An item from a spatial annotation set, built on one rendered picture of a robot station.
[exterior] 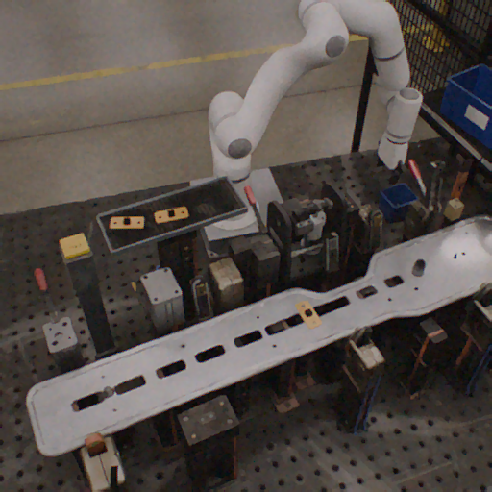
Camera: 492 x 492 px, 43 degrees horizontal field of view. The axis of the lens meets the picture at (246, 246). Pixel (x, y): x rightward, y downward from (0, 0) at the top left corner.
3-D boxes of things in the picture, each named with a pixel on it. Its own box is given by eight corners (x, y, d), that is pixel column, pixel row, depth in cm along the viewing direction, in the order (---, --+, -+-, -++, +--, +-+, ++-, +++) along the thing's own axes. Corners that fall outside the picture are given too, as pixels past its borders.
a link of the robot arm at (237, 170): (216, 185, 195) (216, 124, 177) (207, 147, 207) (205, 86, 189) (254, 181, 197) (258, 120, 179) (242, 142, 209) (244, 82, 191)
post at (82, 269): (95, 359, 186) (64, 264, 153) (88, 340, 190) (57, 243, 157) (119, 350, 188) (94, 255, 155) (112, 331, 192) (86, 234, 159)
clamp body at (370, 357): (345, 442, 170) (364, 378, 144) (323, 405, 177) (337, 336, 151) (374, 429, 172) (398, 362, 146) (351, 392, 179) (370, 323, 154)
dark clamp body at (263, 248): (254, 350, 189) (257, 269, 160) (235, 317, 197) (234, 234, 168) (284, 337, 192) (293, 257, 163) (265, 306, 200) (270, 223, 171)
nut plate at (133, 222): (110, 229, 158) (109, 225, 157) (111, 218, 161) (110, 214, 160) (143, 228, 158) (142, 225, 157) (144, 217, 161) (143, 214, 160)
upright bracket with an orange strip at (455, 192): (425, 276, 208) (465, 161, 171) (422, 273, 209) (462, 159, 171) (431, 273, 209) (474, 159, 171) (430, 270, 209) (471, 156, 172)
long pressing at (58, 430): (44, 474, 134) (42, 471, 133) (22, 387, 147) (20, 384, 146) (540, 266, 174) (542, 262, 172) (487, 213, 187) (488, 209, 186)
